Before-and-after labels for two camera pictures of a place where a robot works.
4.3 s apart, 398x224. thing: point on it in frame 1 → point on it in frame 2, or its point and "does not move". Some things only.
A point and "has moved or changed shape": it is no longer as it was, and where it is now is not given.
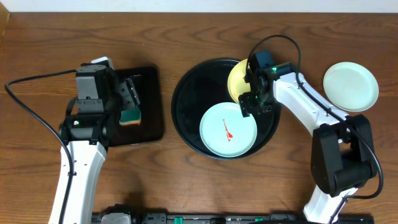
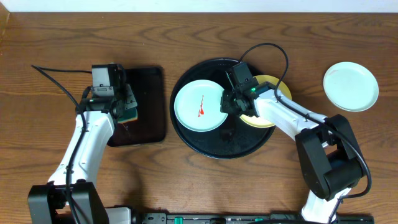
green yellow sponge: (130, 117) has moved or changed shape
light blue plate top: (351, 86) does not move
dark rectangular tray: (147, 83) does not move
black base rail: (226, 218) does not move
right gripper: (247, 104) → (226, 107)
